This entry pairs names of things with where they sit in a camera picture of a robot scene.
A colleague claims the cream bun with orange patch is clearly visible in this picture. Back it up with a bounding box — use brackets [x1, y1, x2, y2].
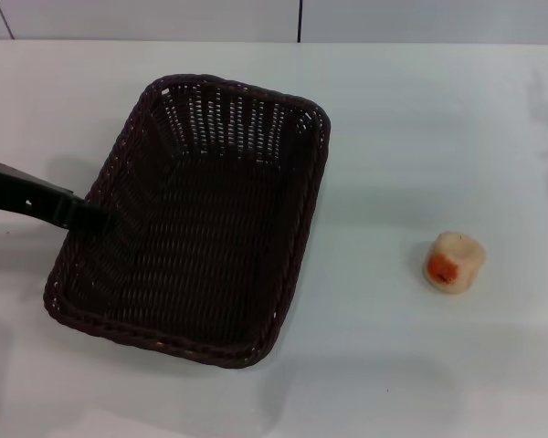
[421, 230, 487, 292]

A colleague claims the dark brown woven basket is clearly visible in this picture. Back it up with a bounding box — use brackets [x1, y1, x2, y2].
[42, 72, 332, 370]

